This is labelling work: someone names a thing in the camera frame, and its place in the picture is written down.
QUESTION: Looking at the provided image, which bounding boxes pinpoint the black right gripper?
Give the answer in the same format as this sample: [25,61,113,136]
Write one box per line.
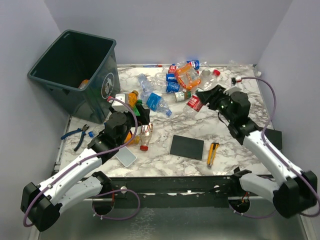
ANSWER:
[197,84,235,123]

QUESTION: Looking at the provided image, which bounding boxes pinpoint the red cap clear bottle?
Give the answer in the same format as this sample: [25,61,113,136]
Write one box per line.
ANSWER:
[140,123,154,152]

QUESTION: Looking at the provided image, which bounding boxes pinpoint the red label clear bottle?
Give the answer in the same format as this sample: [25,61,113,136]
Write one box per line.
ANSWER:
[183,94,204,118]

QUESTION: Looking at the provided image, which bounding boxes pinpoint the crushed orange label bottle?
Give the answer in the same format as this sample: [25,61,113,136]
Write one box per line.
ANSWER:
[78,79,90,90]

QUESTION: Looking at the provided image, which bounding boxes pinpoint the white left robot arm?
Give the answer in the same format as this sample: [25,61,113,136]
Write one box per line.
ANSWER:
[20,101,139,232]

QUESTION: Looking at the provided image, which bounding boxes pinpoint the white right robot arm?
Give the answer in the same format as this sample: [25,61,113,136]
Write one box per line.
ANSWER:
[196,84,319,218]

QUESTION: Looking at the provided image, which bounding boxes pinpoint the dark green plastic bin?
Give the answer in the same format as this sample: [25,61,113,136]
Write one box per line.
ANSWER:
[27,30,121,124]

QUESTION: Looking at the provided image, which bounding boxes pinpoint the green plastic bottle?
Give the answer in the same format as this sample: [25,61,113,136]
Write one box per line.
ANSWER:
[132,99,143,116]

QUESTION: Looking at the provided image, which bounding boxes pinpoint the orange juice bottle lying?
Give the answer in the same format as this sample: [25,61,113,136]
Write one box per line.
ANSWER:
[124,130,140,145]

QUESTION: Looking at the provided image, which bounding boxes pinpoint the small orange juice bottle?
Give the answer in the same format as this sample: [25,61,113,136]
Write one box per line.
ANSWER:
[125,90,139,109]

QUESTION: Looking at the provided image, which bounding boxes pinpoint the clear crushed water bottle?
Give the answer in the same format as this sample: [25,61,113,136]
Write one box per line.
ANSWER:
[137,73,154,93]

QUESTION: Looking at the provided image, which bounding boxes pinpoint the big orange bottle at back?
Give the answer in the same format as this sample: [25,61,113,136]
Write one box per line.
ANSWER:
[174,63,201,91]

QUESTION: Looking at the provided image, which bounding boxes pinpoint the pepsi bottle at back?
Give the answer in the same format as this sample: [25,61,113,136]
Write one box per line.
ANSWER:
[176,60,209,70]

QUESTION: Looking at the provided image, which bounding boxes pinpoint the pepsi bottle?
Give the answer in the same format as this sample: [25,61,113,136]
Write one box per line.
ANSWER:
[155,72,178,85]
[176,60,209,70]

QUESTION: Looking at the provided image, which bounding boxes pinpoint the blue label bottle middle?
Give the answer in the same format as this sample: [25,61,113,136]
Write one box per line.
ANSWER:
[165,82,183,94]

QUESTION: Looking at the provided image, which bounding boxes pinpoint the white grey rectangular case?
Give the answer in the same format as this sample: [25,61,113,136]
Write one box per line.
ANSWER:
[115,146,137,168]

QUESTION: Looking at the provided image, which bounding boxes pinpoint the pepsi bottle upper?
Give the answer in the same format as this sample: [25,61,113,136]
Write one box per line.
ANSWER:
[155,72,178,85]

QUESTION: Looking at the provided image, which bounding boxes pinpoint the red label bottle at back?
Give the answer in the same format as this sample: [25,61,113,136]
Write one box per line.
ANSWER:
[162,64,177,74]

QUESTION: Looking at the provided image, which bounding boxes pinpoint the blue label bottle left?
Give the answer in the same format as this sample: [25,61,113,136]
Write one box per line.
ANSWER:
[88,123,105,138]

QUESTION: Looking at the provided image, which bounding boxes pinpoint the yellow utility knife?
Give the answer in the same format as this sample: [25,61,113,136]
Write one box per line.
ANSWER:
[206,142,220,169]

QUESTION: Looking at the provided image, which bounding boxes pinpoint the black rectangular box centre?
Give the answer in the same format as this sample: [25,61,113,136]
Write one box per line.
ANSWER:
[169,135,204,161]

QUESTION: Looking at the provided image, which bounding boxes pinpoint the black box right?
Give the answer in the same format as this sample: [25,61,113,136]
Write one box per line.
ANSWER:
[264,128,283,151]

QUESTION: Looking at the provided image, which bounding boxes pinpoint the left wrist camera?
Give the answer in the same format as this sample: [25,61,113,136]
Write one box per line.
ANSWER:
[107,93,129,113]

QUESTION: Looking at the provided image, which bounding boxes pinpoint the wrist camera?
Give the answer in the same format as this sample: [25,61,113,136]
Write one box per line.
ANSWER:
[107,93,129,113]
[223,76,243,96]

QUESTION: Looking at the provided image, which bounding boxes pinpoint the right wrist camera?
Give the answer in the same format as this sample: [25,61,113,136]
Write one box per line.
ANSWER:
[223,76,243,96]

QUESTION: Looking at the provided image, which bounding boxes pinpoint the blue handled pliers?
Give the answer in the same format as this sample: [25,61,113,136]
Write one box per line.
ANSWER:
[60,124,90,152]

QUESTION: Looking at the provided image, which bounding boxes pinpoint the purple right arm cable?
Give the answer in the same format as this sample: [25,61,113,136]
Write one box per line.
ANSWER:
[228,76,320,219]

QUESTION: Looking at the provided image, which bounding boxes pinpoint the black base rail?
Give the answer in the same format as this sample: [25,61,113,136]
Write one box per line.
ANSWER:
[96,175,245,209]

